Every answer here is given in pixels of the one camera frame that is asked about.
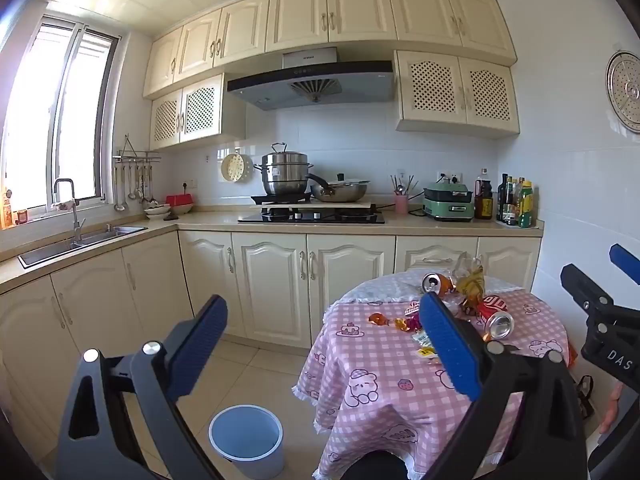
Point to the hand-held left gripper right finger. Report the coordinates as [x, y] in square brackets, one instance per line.
[450, 345]

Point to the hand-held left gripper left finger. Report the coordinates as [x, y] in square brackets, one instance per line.
[200, 350]

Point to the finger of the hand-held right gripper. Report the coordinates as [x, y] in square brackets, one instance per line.
[585, 290]
[627, 264]

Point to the small orange peel piece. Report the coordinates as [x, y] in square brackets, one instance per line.
[402, 324]

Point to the orange fuzzy ball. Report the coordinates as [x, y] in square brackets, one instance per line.
[377, 318]

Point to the white blue waste bin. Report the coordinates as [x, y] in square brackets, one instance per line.
[245, 440]

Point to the person's right hand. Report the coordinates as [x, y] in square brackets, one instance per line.
[612, 407]

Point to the yellow green snack wrappers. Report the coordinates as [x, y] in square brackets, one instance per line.
[425, 344]

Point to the pink candy wrapper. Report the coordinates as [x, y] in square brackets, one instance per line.
[412, 308]

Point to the red drink can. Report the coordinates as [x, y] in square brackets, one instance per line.
[495, 315]

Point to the yellow brown plastic bag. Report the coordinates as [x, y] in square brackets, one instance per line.
[472, 289]

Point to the orange drink can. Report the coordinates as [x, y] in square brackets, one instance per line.
[437, 284]

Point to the pink checked tablecloth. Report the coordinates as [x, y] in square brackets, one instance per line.
[380, 365]

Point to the clear printed plastic wrapper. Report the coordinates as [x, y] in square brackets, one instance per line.
[462, 265]

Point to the white checked cloth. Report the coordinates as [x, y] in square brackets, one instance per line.
[380, 285]

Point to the cream lower cabinets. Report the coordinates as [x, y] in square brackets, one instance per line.
[270, 285]

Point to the cream cabinets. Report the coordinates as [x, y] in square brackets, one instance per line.
[350, 15]
[270, 285]

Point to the green bottle yellow label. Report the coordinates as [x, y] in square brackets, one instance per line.
[525, 207]

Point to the dark glass bottle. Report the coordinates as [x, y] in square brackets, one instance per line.
[502, 200]
[511, 202]

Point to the dark soy sauce bottle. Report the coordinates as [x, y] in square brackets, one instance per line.
[483, 200]

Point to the green electric cooker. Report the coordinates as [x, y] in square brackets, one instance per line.
[447, 202]

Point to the red container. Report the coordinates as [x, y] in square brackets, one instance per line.
[180, 202]

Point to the pink utensil holder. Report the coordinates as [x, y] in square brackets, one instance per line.
[401, 204]

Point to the steel sink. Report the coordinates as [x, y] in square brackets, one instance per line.
[100, 236]

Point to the black gas stove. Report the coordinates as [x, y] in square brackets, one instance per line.
[310, 217]

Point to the row of hanging utensils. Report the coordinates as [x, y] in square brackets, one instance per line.
[131, 180]

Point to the steel faucet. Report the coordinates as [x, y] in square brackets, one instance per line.
[75, 215]

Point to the cream perforated round plate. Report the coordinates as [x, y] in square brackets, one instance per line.
[234, 167]

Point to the steel frying pan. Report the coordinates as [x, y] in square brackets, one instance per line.
[345, 191]

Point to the steel steamer pot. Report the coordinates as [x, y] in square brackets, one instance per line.
[285, 172]

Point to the metal utensil rack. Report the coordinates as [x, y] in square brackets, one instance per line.
[137, 155]

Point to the orange bottle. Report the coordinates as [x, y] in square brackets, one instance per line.
[7, 210]

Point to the cream lattice door cabinet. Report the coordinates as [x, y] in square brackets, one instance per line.
[195, 110]
[455, 90]

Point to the window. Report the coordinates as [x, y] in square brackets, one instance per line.
[35, 125]

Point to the grey range hood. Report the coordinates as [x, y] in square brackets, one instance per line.
[310, 82]

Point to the cream upper cabinets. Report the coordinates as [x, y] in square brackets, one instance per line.
[350, 15]

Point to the white wall outlet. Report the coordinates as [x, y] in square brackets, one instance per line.
[450, 178]
[188, 185]

